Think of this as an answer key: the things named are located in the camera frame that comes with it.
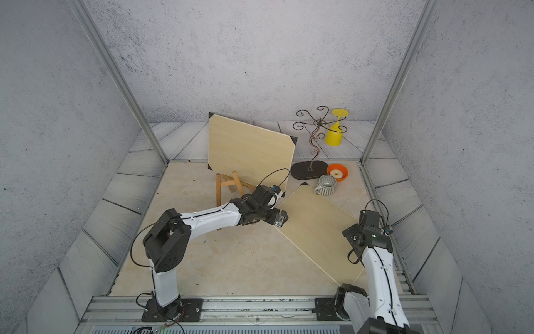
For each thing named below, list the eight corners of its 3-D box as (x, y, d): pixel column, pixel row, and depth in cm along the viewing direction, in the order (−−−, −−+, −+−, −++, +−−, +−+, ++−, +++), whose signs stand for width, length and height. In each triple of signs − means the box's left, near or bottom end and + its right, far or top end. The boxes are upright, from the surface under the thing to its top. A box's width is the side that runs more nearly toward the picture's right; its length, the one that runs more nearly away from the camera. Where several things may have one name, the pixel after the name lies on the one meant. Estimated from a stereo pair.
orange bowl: (323, 174, 115) (324, 170, 112) (331, 165, 120) (332, 160, 117) (342, 183, 111) (343, 179, 108) (349, 173, 115) (351, 169, 113)
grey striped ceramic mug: (315, 197, 105) (316, 190, 101) (312, 181, 112) (314, 174, 108) (336, 197, 105) (338, 190, 101) (332, 180, 112) (334, 174, 108)
